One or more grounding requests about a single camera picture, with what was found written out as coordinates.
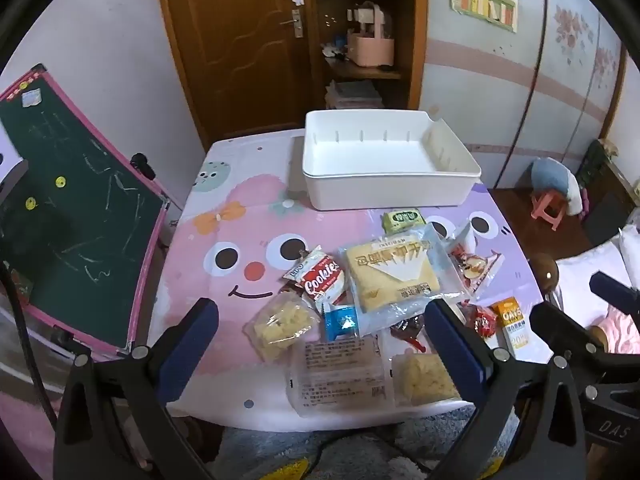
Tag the clear yellow puff packet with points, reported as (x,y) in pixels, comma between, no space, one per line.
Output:
(280,327)
(420,380)

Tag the white plastic bin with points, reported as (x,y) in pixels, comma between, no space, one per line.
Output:
(380,160)

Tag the beige biscuit packet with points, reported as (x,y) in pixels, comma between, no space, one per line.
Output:
(340,375)

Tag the stack of folded cloths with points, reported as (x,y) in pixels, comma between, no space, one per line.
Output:
(355,94)

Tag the pink basket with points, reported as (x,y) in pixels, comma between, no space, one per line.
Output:
(370,50)

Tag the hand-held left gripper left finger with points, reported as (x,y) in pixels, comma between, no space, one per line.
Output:
(192,350)

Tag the green snack packet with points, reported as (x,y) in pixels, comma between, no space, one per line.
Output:
(402,220)

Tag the white snack packet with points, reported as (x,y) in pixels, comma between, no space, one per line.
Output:
(465,235)

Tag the cartoon monster tablecloth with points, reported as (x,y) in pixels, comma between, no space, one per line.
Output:
(240,210)

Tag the brown wooden door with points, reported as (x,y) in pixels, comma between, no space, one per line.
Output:
(235,60)

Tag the dark date packet red label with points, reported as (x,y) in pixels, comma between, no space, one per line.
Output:
(406,332)

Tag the orange oat packet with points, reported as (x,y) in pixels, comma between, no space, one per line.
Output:
(507,325)

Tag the wooden bedpost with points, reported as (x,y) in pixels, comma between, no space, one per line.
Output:
(545,272)

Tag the large clear bread packet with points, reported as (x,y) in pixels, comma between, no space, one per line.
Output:
(395,275)

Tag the wooden corner shelf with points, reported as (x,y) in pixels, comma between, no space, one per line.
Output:
(367,74)

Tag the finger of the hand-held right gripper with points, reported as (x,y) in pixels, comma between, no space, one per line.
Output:
(615,287)
(555,327)

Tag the walnut date packet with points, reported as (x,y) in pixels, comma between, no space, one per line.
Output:
(290,292)

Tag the blue plush cushion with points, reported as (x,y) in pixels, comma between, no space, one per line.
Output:
(547,172)

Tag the dark wooden cabinet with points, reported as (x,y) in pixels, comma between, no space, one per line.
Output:
(605,200)

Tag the black chalkboard knob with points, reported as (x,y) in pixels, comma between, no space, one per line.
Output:
(142,164)

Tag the pink plastic stool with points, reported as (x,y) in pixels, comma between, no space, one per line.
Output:
(547,205)

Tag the red white cookie packet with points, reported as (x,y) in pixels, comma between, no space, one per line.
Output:
(320,282)

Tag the apple print snack packet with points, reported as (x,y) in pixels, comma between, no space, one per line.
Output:
(472,265)

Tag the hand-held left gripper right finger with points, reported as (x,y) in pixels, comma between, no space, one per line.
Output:
(452,350)

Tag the floral sliding wardrobe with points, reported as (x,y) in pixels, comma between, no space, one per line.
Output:
(500,110)

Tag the pink framed chalkboard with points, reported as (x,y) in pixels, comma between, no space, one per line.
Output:
(75,210)

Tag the white pillow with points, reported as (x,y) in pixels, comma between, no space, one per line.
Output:
(580,270)
(631,250)

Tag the blue candy packet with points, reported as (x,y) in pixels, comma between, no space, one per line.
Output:
(341,324)

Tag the red orange snack packet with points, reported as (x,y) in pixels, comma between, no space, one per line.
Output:
(482,321)

